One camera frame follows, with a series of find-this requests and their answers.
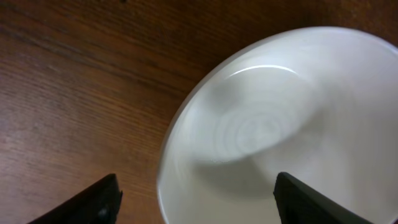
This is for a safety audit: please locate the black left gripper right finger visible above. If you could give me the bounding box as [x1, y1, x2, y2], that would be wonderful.
[274, 172, 371, 224]

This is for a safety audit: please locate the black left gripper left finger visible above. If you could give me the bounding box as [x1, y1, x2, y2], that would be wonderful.
[29, 174, 123, 224]

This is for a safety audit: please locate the white bowl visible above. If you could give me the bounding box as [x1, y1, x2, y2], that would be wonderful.
[157, 27, 397, 223]

